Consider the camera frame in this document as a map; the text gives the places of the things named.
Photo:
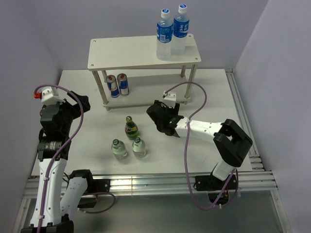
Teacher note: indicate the aluminium frame rail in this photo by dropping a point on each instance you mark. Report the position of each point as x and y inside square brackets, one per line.
[256, 180]

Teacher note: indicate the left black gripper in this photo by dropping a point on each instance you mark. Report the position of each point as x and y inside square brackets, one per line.
[77, 108]

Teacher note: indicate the beige two-tier shelf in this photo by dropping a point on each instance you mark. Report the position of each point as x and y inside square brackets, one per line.
[148, 76]

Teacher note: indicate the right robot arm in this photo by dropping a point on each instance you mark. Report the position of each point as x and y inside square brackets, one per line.
[231, 141]

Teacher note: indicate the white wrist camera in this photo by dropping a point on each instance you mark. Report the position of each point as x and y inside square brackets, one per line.
[48, 96]
[169, 99]

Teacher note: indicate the red bull can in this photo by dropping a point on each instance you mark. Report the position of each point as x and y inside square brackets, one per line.
[112, 86]
[123, 84]

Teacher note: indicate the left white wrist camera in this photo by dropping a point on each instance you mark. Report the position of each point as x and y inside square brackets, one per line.
[48, 96]

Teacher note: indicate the clear glass bottle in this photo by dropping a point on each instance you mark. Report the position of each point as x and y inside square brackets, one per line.
[139, 147]
[119, 150]

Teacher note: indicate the left clear glass bottle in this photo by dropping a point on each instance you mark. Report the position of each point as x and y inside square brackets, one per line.
[119, 150]

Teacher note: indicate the left red bull can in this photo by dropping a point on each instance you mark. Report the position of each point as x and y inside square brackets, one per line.
[112, 86]

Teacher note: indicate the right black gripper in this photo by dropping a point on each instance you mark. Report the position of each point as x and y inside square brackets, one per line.
[175, 111]

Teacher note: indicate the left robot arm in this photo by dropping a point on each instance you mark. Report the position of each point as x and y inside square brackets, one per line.
[54, 212]

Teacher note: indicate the right clear glass bottle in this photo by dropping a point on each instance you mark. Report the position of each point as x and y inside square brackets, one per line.
[139, 147]

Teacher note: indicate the right red bull can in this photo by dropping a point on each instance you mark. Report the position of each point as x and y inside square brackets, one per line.
[123, 84]

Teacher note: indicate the left green glass bottle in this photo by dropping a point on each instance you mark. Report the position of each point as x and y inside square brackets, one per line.
[131, 129]

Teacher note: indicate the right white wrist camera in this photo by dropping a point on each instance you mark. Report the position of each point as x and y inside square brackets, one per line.
[169, 99]

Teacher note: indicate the blue label water bottle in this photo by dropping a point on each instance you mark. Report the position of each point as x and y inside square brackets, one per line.
[164, 33]
[180, 30]

